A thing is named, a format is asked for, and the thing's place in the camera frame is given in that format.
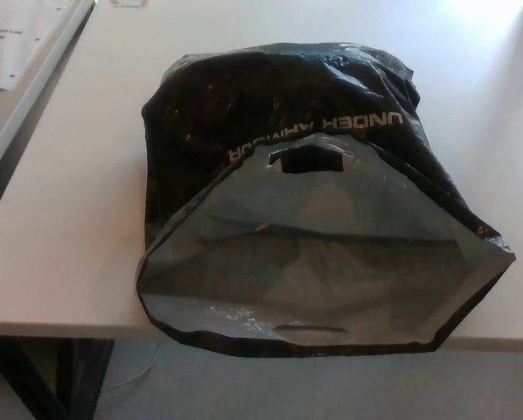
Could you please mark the black printed plastic shopping bag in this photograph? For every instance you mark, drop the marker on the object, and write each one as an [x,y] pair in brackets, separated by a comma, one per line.
[253,114]

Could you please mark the grey desk edge strip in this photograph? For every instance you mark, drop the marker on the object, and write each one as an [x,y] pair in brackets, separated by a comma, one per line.
[43,76]

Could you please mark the white printed paper sheet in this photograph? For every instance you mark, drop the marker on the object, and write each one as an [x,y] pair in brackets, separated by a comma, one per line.
[21,39]

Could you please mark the black metal table leg frame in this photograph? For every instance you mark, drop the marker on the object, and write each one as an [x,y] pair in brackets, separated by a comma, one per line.
[38,376]

